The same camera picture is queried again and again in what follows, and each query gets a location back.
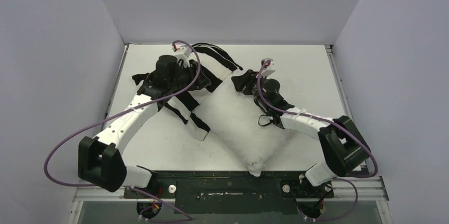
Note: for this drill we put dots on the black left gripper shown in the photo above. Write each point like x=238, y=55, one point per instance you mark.
x=201, y=82

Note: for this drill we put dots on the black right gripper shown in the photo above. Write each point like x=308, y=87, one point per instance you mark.
x=248, y=80

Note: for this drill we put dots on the white pillow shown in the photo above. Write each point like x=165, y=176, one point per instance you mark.
x=234, y=117

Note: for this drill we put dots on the black white striped pillowcase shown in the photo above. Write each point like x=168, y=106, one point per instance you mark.
x=216, y=65

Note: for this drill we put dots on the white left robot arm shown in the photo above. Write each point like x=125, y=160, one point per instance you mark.
x=100, y=159

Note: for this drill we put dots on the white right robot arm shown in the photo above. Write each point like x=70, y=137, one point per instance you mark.
x=342, y=145

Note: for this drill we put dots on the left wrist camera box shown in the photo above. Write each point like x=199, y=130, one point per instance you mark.
x=183, y=52

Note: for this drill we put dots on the black metal base rail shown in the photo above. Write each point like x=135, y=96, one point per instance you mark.
x=234, y=197

